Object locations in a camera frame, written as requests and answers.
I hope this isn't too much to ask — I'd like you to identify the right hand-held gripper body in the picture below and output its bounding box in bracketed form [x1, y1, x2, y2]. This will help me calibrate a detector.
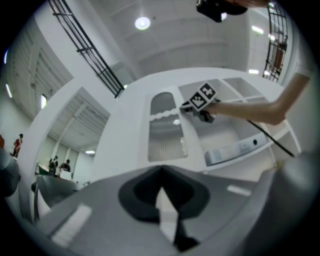
[183, 81, 217, 124]

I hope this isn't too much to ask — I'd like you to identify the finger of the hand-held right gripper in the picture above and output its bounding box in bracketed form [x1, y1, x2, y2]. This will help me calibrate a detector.
[179, 100, 194, 113]

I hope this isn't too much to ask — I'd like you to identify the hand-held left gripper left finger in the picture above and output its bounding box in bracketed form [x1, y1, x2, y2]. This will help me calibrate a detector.
[36, 165, 177, 256]

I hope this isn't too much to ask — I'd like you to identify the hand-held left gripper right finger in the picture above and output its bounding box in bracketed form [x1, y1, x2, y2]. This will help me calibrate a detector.
[161, 165, 262, 256]

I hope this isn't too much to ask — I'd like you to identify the white glass cabinet door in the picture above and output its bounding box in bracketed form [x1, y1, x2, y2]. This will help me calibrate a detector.
[146, 91, 189, 164]

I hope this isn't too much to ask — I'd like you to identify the person's right forearm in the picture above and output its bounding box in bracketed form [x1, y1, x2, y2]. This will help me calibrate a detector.
[206, 72, 312, 126]

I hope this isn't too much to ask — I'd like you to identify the white cabinet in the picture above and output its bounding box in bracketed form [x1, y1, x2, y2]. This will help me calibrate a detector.
[93, 66, 304, 176]

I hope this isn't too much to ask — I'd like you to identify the grey counter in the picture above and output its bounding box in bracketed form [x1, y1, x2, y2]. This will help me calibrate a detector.
[31, 174, 85, 209]

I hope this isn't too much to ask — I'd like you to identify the white appliance with round knob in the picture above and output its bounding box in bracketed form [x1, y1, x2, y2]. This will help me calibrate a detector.
[204, 132, 270, 167]

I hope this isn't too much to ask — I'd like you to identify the black metal window grid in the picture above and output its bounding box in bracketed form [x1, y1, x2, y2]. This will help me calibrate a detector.
[261, 1, 289, 82]

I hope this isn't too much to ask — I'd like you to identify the round ceiling lamp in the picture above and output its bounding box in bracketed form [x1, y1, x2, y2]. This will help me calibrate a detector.
[134, 16, 152, 32]

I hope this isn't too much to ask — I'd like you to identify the black metal railing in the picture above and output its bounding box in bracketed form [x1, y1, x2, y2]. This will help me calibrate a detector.
[46, 0, 125, 99]

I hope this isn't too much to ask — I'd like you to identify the black cable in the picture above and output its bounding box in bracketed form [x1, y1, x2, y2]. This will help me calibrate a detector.
[246, 119, 296, 158]

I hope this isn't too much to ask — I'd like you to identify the black head-worn camera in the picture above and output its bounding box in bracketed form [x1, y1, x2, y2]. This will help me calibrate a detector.
[195, 0, 249, 24]

